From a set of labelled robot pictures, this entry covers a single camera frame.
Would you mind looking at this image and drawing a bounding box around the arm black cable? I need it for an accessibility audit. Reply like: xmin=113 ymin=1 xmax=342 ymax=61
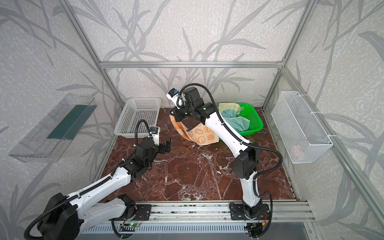
xmin=23 ymin=119 xmax=151 ymax=240
xmin=176 ymin=83 xmax=284 ymax=238

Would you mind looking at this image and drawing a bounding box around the orange bunny pattern towel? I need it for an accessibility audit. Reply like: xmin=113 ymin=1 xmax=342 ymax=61
xmin=170 ymin=115 xmax=219 ymax=146

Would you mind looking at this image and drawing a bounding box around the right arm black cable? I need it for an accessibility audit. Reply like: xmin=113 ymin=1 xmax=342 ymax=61
xmin=176 ymin=83 xmax=284 ymax=238

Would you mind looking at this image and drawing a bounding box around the clear acrylic wall shelf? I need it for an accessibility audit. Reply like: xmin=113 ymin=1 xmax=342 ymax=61
xmin=9 ymin=94 xmax=97 ymax=163

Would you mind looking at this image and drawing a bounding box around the green plastic basket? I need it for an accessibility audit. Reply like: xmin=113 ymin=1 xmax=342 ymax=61
xmin=216 ymin=102 xmax=265 ymax=137

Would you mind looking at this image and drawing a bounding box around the white wire mesh basket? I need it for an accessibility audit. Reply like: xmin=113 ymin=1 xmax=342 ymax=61
xmin=272 ymin=91 xmax=333 ymax=164

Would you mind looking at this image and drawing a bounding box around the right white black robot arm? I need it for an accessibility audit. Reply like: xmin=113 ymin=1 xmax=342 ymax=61
xmin=167 ymin=87 xmax=263 ymax=220

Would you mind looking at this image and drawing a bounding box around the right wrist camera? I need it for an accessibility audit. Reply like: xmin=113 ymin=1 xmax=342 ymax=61
xmin=166 ymin=88 xmax=179 ymax=100

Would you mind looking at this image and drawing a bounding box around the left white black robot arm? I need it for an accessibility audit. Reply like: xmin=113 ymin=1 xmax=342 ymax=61
xmin=32 ymin=138 xmax=171 ymax=240

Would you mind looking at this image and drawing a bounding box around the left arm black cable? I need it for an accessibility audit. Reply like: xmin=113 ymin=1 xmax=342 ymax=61
xmin=23 ymin=119 xmax=151 ymax=240

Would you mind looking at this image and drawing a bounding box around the pink object in wire basket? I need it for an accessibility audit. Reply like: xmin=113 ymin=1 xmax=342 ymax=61
xmin=292 ymin=145 xmax=305 ymax=161

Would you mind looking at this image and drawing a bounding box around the white plastic basket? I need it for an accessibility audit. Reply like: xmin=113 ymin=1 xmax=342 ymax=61
xmin=114 ymin=98 xmax=162 ymax=139

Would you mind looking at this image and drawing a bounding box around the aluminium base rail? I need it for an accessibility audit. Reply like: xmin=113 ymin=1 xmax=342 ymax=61
xmin=77 ymin=200 xmax=316 ymax=235

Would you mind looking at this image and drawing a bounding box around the blue yellow towel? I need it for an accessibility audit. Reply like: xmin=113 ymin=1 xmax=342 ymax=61
xmin=219 ymin=103 xmax=250 ymax=133

